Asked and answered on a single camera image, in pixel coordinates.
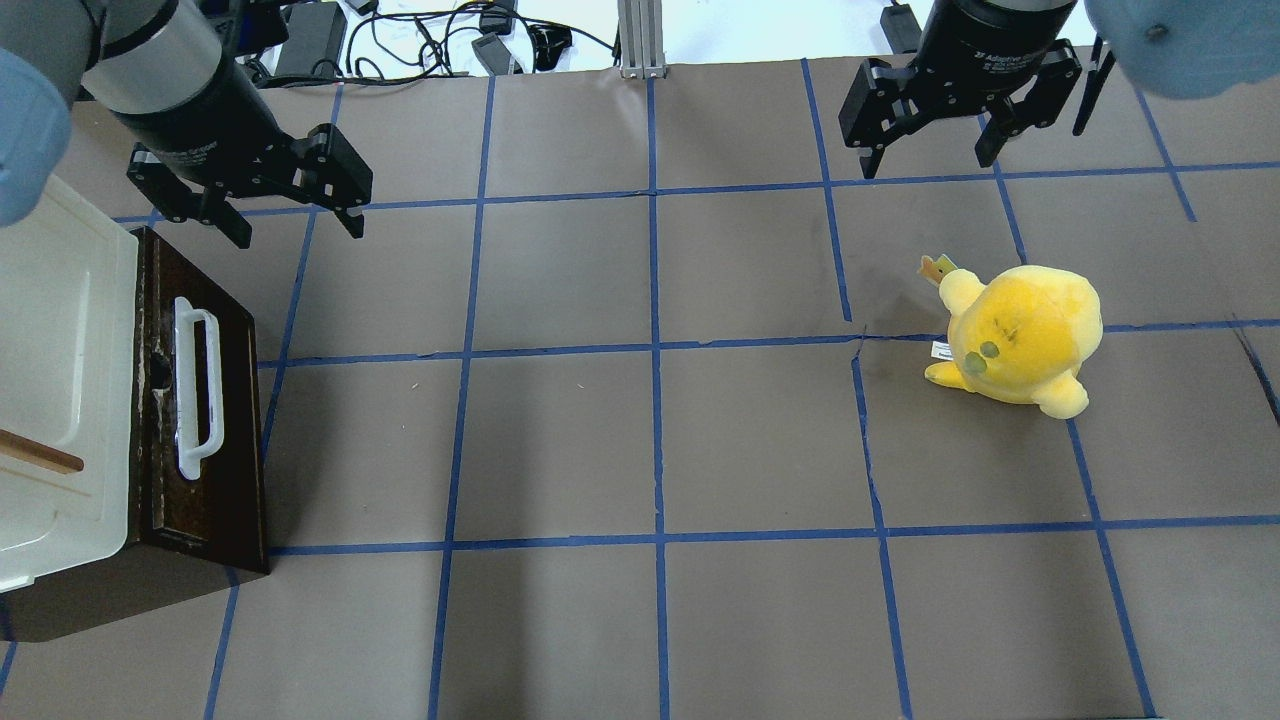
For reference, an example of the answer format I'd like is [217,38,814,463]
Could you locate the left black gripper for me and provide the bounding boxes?
[118,61,374,250]

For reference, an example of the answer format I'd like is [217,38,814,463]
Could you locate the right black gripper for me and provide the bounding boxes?
[838,1,1082,179]

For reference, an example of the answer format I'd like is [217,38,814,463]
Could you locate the white drawer handle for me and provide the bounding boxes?
[173,296,227,482]

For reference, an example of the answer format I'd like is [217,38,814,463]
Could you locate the dark brown wooden drawer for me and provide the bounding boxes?
[131,227,269,575]

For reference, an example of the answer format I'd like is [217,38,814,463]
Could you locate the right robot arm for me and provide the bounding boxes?
[838,1,1279,179]

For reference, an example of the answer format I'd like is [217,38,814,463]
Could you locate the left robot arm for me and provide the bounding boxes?
[1,1,374,249]

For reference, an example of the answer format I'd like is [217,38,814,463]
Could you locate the yellow plush dinosaur toy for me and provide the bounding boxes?
[919,255,1105,420]

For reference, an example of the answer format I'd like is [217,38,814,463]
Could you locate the wooden stick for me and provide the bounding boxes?
[0,429,84,475]

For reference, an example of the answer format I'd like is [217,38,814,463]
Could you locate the black power adapters and cables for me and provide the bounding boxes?
[205,0,616,86]

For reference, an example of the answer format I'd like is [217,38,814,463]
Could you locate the aluminium frame post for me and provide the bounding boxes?
[616,0,668,79]

